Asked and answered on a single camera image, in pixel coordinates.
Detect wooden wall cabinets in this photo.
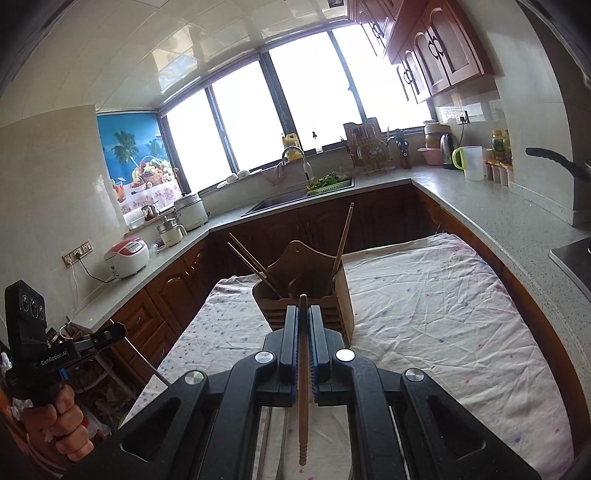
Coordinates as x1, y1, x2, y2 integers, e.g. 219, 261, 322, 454
344, 0, 495, 104

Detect small white electric pot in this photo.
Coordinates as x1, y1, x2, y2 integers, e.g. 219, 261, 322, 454
154, 217, 188, 247

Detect palm tree fruit poster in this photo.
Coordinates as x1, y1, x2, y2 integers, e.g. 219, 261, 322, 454
96, 112, 182, 227

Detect knife block with utensils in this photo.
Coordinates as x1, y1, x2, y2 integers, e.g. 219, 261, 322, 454
392, 129, 414, 169

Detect person's left hand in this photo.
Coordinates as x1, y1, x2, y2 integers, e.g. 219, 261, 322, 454
22, 384, 94, 465

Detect grey kitchen countertop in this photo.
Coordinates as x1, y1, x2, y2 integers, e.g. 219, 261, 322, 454
69, 164, 591, 393

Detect wall power socket strip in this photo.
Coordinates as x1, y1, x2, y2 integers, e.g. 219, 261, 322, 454
62, 240, 93, 267

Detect kitchen window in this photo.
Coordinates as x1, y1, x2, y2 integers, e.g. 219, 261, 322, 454
159, 23, 435, 195

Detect wooden utensil holder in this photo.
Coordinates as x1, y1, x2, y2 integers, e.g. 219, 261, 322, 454
252, 240, 356, 349

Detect green vegetable basket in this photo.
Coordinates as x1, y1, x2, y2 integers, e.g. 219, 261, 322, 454
307, 173, 352, 195

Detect cluttered storage rack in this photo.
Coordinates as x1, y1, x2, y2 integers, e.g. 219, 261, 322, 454
69, 351, 139, 439

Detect black wok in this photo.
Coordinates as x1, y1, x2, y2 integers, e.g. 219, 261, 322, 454
525, 147, 591, 185

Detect person's left forearm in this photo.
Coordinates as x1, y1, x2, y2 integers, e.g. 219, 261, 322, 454
0, 406, 70, 480

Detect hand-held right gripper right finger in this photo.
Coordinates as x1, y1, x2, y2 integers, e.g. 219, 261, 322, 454
308, 305, 543, 480

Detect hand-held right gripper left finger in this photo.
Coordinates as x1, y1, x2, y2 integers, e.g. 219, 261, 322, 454
60, 305, 301, 480

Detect white bowls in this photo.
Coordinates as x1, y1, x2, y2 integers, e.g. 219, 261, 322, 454
217, 170, 250, 188

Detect white-lidded jar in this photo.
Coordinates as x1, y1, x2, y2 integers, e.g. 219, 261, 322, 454
424, 121, 452, 149

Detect white dotted tablecloth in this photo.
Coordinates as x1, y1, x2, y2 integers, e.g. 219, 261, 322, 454
120, 232, 575, 480

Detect large white rice cooker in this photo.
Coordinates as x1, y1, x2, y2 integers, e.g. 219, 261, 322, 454
174, 191, 209, 230

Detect chrome kitchen faucet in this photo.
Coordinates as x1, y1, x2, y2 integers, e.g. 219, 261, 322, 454
281, 147, 315, 185

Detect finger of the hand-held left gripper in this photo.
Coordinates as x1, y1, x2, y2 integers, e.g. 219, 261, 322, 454
90, 322, 126, 354

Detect red white rice cooker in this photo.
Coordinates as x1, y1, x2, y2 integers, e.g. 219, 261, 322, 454
103, 237, 150, 279

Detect steel electric kettle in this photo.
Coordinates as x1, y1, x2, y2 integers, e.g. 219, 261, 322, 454
438, 133, 455, 169

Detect black power cable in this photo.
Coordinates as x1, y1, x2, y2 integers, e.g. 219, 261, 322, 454
74, 258, 116, 283

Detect wire dish rack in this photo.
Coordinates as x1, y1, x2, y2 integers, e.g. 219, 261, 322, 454
342, 121, 393, 176

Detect gas stove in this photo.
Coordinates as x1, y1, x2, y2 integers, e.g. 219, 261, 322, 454
549, 237, 591, 289

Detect green-handled white pitcher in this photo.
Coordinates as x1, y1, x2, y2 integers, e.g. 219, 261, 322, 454
451, 146, 484, 182

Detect yellow green bottles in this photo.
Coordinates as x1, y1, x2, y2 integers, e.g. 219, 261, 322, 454
490, 129, 513, 163

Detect kitchen sink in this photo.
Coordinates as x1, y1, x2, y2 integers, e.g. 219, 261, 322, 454
241, 178, 356, 217

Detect row of spice jars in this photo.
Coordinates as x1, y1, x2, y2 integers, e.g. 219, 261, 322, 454
482, 159, 513, 186

